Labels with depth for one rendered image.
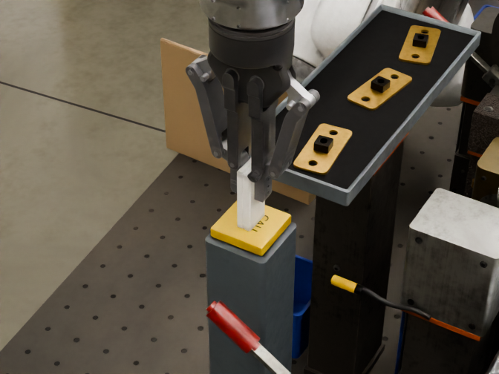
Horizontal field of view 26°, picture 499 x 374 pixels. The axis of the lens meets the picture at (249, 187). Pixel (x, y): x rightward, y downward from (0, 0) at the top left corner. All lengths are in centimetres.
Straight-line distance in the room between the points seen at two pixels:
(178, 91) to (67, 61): 171
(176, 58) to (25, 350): 55
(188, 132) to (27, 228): 108
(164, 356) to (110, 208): 138
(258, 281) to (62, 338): 59
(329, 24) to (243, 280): 80
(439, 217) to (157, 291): 62
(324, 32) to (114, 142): 144
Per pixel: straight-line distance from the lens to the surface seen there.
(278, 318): 114
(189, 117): 186
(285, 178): 113
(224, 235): 106
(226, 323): 102
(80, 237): 283
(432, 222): 116
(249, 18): 89
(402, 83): 127
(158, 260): 171
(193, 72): 99
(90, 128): 321
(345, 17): 181
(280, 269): 109
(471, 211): 118
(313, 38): 181
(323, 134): 118
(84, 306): 165
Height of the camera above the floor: 186
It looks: 39 degrees down
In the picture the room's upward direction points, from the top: straight up
